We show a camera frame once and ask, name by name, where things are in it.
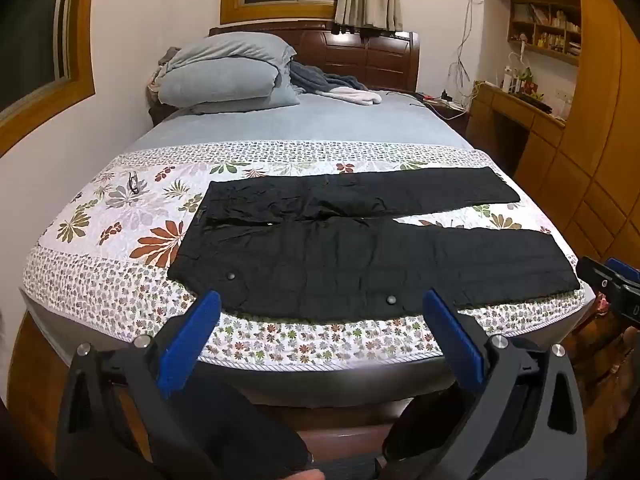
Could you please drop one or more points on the black keyboard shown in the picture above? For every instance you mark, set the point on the black keyboard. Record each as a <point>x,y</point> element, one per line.
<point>537,102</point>

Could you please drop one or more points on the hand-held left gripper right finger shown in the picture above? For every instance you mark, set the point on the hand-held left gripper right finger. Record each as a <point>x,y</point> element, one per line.
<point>452,345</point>

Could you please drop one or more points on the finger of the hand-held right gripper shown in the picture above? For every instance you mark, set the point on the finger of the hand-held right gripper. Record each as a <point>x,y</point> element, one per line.
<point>597,272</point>
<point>625,270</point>

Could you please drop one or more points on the wooden wall shelf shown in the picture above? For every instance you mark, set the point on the wooden wall shelf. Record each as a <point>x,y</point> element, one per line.
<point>545,45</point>

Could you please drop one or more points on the wooden bed frame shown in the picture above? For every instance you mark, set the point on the wooden bed frame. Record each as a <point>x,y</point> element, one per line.
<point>30,360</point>

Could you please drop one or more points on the dark grey blanket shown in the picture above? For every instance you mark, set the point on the dark grey blanket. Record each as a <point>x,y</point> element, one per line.
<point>310,80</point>

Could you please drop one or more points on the dark wooden headboard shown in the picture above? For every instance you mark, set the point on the dark wooden headboard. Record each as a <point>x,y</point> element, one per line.
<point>350,55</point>

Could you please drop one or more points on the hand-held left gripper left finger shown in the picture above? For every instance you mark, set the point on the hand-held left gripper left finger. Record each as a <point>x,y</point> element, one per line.
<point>192,340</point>

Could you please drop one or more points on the grey bed sheet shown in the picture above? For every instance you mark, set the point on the grey bed sheet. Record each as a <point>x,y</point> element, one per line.
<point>325,120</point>

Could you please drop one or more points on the grey pillow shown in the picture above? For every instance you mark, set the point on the grey pillow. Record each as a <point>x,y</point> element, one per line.
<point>215,85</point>

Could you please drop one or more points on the small potted plant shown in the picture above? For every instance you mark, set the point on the small potted plant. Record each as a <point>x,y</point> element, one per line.
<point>526,80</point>

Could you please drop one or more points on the wooden nightstand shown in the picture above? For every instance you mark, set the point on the wooden nightstand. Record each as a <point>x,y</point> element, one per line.
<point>452,120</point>

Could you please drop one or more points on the black pants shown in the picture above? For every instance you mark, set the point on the black pants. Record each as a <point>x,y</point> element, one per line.
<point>325,260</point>

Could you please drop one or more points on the white bottle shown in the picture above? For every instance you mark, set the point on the white bottle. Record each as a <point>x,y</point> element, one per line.
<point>509,80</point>

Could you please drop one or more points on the wooden desk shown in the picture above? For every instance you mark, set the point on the wooden desk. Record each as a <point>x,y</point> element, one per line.
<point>505,105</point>

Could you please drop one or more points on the patterned pillow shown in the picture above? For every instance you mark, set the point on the patterned pillow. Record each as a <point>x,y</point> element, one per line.
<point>155,82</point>

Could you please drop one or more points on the white cloth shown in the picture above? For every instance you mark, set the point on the white cloth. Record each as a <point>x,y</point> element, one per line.
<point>355,96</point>

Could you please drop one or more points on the black eyeglasses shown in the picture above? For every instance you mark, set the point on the black eyeglasses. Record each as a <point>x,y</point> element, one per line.
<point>133,185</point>

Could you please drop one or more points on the floral quilt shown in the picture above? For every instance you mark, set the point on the floral quilt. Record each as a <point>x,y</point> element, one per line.
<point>125,220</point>

